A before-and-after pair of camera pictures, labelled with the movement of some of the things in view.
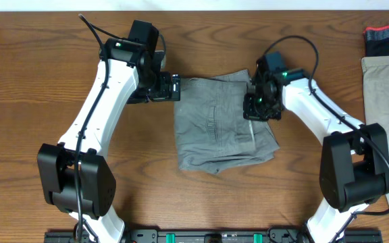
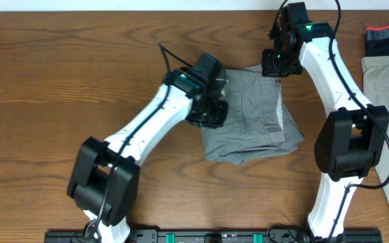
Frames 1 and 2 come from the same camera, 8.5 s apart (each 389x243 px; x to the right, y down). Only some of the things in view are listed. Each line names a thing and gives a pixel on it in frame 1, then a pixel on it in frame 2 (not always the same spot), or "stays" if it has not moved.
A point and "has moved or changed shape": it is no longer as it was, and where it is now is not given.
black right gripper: [250, 111] → [269, 70]
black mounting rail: [216, 235] stays
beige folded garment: [387, 90] stays
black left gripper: [165, 94] → [220, 119]
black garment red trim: [387, 40] stays
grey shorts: [212, 134] has moved or changed shape
